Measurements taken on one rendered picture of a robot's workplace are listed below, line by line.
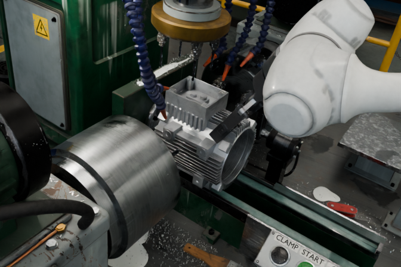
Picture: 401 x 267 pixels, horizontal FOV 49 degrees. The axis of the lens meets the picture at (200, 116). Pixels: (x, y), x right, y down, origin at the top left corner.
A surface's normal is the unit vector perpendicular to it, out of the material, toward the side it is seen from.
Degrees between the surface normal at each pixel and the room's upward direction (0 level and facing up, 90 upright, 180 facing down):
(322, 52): 6
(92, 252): 90
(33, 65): 90
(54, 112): 90
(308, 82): 29
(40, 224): 0
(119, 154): 21
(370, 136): 0
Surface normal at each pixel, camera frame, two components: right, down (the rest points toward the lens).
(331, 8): -0.58, -0.32
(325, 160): 0.11, -0.83
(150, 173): 0.70, -0.22
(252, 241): -0.57, 0.40
